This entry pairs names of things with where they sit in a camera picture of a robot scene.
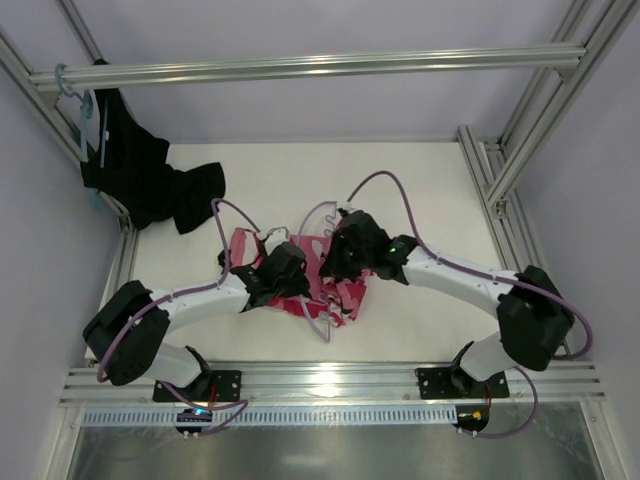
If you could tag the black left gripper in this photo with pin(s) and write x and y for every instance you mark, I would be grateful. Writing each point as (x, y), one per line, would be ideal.
(298, 282)

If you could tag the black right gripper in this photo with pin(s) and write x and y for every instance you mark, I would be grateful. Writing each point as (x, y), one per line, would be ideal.
(333, 262)

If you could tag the lilac clothes hanger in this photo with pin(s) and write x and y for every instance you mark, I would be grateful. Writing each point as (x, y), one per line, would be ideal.
(323, 324)

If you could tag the pink camouflage trousers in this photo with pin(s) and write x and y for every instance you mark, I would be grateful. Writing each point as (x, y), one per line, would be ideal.
(339, 302)

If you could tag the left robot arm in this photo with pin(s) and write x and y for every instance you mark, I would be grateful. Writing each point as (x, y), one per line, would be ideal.
(127, 335)

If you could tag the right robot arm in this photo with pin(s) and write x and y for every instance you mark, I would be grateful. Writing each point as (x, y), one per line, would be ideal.
(532, 320)

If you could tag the black garment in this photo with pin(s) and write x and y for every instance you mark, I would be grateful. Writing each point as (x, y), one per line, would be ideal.
(131, 166)

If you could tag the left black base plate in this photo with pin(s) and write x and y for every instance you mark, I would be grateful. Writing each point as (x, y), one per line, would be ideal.
(215, 385)

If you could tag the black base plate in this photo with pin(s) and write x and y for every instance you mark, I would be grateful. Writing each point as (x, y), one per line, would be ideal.
(215, 385)
(444, 383)

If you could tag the slotted grey cable duct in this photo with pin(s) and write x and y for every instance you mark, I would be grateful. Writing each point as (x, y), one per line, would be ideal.
(270, 416)

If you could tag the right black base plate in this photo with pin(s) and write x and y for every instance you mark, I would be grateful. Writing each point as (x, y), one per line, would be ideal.
(444, 383)

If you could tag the aluminium left frame post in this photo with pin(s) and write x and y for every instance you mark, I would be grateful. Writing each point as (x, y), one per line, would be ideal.
(65, 114)

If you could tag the aluminium hanging rail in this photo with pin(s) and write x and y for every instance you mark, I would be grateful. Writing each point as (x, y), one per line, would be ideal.
(552, 55)

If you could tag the aluminium right frame rail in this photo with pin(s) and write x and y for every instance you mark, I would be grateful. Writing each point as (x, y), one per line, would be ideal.
(497, 165)

